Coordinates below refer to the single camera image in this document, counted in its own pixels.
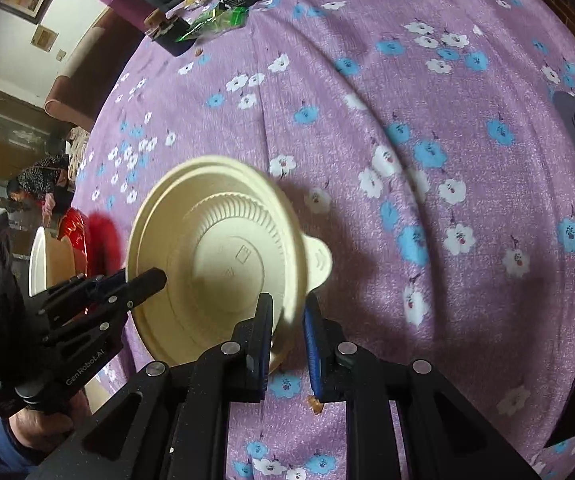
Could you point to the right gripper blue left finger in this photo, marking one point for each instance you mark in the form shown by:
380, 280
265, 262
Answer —
259, 344

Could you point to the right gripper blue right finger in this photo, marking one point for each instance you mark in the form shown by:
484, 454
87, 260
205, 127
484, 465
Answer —
316, 345

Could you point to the cream bowl with white rim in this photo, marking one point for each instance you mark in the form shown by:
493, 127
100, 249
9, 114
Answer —
62, 261

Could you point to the large cream plastic bowl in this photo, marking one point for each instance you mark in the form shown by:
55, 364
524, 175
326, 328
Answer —
223, 233

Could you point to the red glass scalloped plate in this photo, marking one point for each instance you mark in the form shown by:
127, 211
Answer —
95, 241

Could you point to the white plastic bowl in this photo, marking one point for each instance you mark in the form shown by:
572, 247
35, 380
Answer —
37, 269

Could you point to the person's left hand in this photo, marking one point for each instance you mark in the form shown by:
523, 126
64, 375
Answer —
45, 432

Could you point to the seated person in dark clothes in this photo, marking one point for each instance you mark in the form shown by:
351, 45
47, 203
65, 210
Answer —
46, 184

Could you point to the floral patterned cushion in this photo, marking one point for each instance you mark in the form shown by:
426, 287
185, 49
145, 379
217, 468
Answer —
76, 145

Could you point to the purple floral tablecloth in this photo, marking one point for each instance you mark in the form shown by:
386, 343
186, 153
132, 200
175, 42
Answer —
419, 140

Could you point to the brown armchair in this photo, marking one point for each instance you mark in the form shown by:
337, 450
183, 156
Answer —
80, 90

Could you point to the black round container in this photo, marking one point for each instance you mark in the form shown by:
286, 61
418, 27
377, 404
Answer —
172, 34

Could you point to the green plastic wrapper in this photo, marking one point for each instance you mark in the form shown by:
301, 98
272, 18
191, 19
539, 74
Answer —
215, 22

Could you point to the purple thermos bottle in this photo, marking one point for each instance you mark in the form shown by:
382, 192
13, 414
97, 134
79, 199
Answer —
135, 12

